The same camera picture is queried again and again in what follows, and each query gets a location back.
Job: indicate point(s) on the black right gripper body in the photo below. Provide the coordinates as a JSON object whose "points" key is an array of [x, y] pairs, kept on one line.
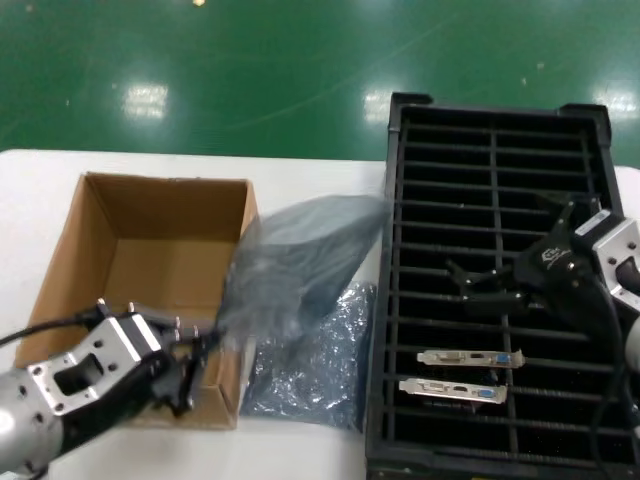
{"points": [[555, 270]]}

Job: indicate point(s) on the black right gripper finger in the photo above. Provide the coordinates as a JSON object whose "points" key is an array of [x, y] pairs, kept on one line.
{"points": [[495, 302], [562, 220]]}

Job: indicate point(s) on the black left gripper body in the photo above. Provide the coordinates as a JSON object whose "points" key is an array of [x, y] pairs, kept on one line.
{"points": [[145, 385]]}

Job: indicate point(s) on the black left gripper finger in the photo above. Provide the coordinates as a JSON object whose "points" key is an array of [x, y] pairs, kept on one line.
{"points": [[190, 380], [200, 344]]}

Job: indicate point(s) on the graphics card silver bracket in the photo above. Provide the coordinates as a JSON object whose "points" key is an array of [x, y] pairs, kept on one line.
{"points": [[450, 391]]}

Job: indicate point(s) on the translucent antistatic bag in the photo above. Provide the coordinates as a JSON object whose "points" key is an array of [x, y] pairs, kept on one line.
{"points": [[310, 240]]}

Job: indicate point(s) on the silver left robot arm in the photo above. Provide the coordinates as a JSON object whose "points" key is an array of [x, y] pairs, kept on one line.
{"points": [[20, 425]]}

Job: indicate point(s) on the graphics card in tray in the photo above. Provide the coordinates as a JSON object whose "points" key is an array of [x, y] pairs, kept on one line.
{"points": [[470, 358]]}

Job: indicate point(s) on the black slotted plastic container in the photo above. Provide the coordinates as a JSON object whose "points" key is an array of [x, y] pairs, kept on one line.
{"points": [[388, 250]]}

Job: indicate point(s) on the brown cardboard box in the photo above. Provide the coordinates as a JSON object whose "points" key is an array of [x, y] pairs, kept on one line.
{"points": [[165, 210]]}

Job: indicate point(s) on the flat grey antistatic bag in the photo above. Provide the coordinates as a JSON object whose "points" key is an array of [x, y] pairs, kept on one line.
{"points": [[310, 380]]}

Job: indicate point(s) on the left wrist camera silver bracket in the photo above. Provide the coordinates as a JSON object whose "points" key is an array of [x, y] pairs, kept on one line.
{"points": [[95, 360]]}

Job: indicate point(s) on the wrist camera silver bracket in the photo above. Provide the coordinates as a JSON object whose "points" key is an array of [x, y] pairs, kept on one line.
{"points": [[95, 360], [615, 250]]}

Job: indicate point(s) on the right wrist camera silver bracket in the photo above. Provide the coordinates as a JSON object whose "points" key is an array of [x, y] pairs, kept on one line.
{"points": [[615, 250]]}

